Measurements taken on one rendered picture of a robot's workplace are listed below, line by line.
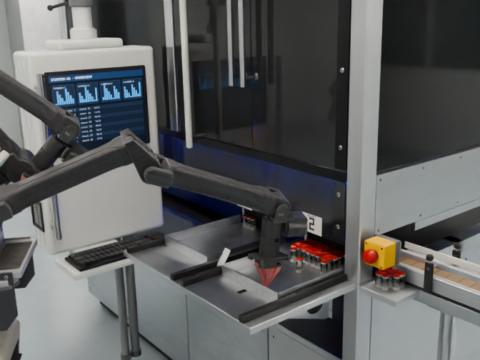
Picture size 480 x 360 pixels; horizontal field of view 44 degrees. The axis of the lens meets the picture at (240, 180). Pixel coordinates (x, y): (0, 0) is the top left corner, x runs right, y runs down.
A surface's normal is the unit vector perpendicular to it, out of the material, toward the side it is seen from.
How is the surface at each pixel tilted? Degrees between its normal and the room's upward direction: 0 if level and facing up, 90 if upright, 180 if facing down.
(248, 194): 100
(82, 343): 0
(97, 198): 90
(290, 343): 90
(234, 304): 0
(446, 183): 90
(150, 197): 90
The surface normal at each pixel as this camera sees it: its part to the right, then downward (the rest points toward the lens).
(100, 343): -0.02, -0.96
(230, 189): 0.34, 0.41
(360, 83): -0.79, 0.18
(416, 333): 0.62, 0.19
